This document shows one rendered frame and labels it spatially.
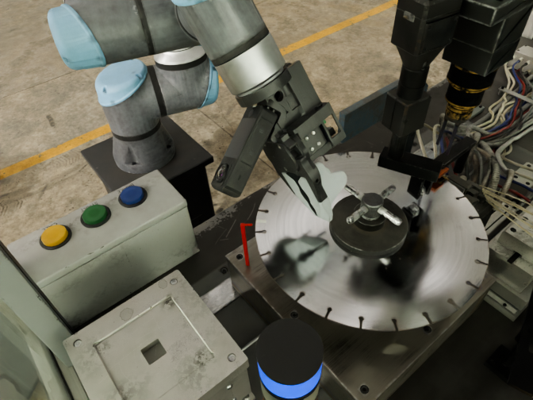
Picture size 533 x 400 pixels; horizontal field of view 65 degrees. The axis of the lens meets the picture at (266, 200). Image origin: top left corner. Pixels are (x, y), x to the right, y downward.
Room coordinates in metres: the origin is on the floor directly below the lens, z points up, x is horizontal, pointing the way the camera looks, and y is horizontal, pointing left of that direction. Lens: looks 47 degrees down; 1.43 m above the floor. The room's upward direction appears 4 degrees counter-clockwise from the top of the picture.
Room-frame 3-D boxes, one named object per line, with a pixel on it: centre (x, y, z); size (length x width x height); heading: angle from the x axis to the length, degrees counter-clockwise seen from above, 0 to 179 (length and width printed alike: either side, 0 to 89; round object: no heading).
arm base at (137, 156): (0.83, 0.30, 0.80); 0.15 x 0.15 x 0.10
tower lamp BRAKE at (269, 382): (0.12, -0.01, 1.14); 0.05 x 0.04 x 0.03; 36
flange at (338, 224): (0.39, -0.15, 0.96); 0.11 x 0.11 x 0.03
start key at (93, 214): (0.49, 0.29, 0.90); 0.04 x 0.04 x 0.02
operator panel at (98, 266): (0.48, 0.29, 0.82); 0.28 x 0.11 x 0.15; 126
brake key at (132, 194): (0.53, 0.24, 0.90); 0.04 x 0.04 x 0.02
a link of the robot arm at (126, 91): (0.84, 0.29, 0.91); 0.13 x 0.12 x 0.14; 108
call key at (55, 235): (0.45, 0.35, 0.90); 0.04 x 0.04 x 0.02
